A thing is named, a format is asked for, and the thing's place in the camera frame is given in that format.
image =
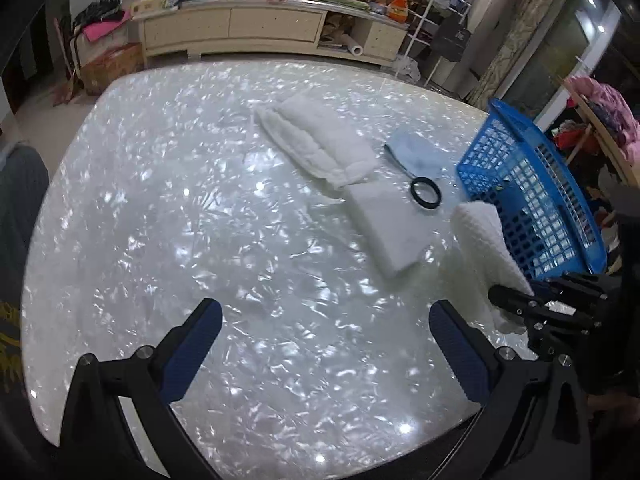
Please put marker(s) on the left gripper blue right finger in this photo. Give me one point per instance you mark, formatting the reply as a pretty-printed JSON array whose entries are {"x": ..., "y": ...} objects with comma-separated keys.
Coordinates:
[{"x": 466, "y": 350}]

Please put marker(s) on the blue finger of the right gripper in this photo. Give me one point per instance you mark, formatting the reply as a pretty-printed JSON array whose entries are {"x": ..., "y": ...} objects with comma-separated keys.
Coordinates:
[
  {"x": 577, "y": 288},
  {"x": 515, "y": 310}
]

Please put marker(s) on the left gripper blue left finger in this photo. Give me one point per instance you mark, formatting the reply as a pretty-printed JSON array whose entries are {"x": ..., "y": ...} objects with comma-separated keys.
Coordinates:
[{"x": 185, "y": 347}]

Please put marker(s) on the white waffle towel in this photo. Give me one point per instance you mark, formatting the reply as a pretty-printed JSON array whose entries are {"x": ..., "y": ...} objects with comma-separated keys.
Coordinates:
[{"x": 477, "y": 229}]

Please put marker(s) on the white foam sponge block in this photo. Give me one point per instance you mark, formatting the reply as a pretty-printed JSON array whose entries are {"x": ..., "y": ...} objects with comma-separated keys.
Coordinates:
[{"x": 397, "y": 230}]

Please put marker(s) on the blue plastic basket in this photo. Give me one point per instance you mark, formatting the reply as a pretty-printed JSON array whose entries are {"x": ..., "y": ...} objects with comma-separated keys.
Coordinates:
[{"x": 546, "y": 221}]

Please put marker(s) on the light blue cloth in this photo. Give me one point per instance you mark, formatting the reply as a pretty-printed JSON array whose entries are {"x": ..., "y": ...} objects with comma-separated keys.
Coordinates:
[{"x": 415, "y": 156}]

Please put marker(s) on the white quilted cloth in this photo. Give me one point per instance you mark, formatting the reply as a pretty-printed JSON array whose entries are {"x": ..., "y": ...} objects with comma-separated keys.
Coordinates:
[{"x": 318, "y": 140}]

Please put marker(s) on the wooden side table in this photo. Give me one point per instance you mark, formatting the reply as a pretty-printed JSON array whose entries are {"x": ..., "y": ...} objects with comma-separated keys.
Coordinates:
[{"x": 628, "y": 174}]

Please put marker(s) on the pink clothes pile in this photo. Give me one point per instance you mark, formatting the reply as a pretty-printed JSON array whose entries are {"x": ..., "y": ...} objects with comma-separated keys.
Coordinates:
[{"x": 627, "y": 126}]

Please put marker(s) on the black shopping bag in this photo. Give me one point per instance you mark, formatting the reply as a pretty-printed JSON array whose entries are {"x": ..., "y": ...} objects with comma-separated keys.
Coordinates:
[{"x": 451, "y": 38}]

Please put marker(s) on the cardboard box on floor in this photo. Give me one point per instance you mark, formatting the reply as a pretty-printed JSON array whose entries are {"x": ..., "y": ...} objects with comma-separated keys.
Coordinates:
[{"x": 98, "y": 74}]

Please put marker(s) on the patterned curtain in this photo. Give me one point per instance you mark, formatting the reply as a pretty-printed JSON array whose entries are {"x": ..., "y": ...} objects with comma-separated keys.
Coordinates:
[{"x": 529, "y": 14}]

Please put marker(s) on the silver standing air conditioner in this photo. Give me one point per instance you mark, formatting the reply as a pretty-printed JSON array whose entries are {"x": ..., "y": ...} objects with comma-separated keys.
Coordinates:
[{"x": 488, "y": 21}]

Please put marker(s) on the cream tv cabinet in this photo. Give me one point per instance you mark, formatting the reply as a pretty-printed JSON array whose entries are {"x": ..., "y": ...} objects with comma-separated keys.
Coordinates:
[{"x": 306, "y": 27}]

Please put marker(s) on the paper roll in cabinet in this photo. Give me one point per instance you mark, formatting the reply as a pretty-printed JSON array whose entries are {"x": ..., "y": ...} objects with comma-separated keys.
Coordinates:
[{"x": 351, "y": 45}]

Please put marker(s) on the orange bag on cabinet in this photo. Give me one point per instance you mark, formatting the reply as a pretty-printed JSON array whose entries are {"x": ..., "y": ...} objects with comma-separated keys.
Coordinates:
[{"x": 398, "y": 11}]

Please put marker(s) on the pink folder on chair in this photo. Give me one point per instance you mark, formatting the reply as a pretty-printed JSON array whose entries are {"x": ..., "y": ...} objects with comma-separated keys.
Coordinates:
[{"x": 96, "y": 31}]

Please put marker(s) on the white wire shelf rack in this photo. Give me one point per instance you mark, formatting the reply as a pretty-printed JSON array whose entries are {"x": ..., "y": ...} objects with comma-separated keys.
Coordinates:
[{"x": 424, "y": 19}]

